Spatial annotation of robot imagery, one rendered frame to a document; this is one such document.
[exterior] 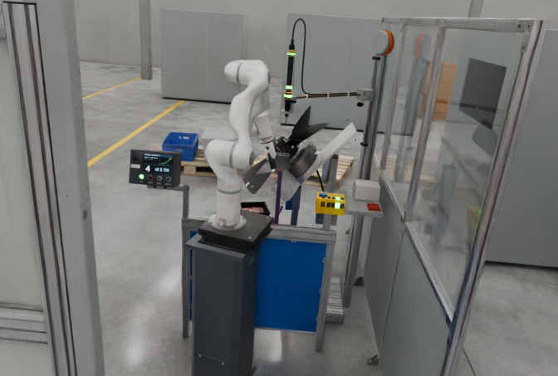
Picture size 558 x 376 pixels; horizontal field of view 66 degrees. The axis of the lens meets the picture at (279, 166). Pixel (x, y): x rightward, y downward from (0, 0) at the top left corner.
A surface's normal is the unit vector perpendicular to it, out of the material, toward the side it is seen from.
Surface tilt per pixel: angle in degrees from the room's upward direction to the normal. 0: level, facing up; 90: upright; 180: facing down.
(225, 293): 90
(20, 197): 90
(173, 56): 90
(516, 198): 90
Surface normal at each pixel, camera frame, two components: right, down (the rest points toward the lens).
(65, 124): -0.07, 0.33
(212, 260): -0.33, 0.29
